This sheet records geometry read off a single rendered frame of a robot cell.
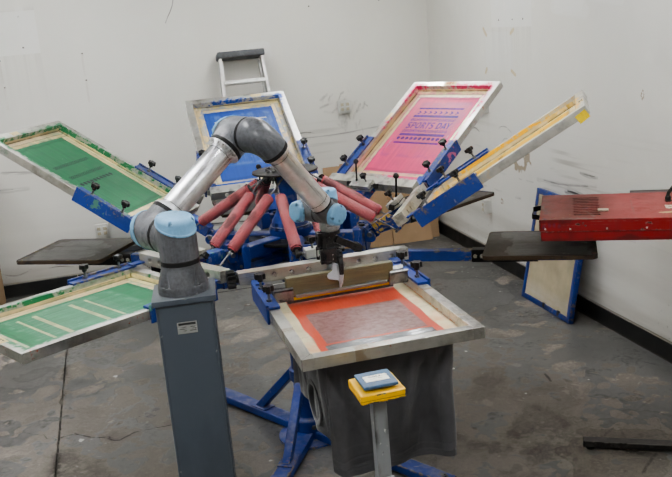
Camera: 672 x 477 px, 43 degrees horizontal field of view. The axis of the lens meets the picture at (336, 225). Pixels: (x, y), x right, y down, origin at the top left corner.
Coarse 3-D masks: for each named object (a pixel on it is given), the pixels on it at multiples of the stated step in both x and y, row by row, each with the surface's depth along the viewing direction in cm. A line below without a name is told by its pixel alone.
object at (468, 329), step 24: (432, 288) 305; (456, 312) 279; (288, 336) 270; (408, 336) 262; (432, 336) 260; (456, 336) 263; (480, 336) 265; (312, 360) 252; (336, 360) 254; (360, 360) 256
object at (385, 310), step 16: (384, 288) 321; (352, 304) 306; (368, 304) 305; (384, 304) 303; (400, 304) 302; (368, 320) 289; (384, 320) 287; (400, 320) 286; (416, 320) 285; (432, 320) 284
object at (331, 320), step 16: (288, 304) 312; (304, 304) 311; (320, 304) 309; (336, 304) 308; (304, 320) 294; (320, 320) 293; (336, 320) 291; (352, 320) 290; (320, 336) 278; (336, 336) 277; (352, 336) 275; (368, 336) 274
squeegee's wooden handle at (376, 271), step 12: (372, 264) 316; (384, 264) 317; (288, 276) 310; (300, 276) 309; (312, 276) 310; (324, 276) 311; (348, 276) 314; (360, 276) 315; (372, 276) 316; (384, 276) 318; (300, 288) 310; (312, 288) 311; (324, 288) 312
